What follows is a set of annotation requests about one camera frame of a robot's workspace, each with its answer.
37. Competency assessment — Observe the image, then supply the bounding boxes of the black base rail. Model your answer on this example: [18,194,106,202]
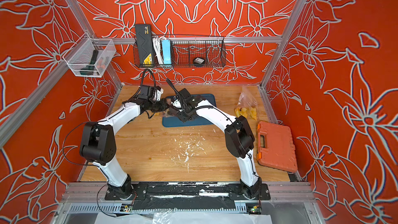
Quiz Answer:
[102,182,271,215]

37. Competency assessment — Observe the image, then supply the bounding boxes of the light blue box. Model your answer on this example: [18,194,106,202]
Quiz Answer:
[162,39,172,67]

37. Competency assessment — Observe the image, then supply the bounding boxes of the blue plastic tray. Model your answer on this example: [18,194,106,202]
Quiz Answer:
[162,94,217,128]

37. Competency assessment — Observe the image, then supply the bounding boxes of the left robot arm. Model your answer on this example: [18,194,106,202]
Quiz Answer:
[79,68,169,199]

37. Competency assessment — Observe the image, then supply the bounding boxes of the clear acrylic bin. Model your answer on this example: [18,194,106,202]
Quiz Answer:
[62,33,116,78]

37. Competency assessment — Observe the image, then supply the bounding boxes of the black box with yellow label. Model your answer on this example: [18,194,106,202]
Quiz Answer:
[135,24,154,67]

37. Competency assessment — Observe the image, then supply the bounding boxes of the clear resealable bag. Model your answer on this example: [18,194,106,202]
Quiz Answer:
[237,87,258,111]
[234,107,257,120]

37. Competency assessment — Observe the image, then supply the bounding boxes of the black wire basket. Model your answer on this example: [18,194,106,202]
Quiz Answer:
[133,35,227,68]

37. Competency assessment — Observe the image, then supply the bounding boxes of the orange tool case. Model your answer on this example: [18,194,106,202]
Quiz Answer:
[257,121,298,173]

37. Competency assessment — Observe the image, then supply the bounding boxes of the black metal tongs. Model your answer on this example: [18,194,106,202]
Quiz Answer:
[170,99,182,111]

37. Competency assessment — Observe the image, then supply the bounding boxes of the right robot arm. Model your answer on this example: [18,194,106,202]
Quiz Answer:
[166,79,262,199]

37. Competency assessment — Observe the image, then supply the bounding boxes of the white cable bundle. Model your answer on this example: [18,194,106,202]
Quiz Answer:
[152,36,165,66]

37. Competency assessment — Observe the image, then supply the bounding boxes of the clear bag with yellow toys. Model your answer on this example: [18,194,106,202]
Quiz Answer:
[161,98,173,118]

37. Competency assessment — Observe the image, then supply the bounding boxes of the dark green screwdriver handle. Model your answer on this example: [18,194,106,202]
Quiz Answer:
[80,49,98,76]

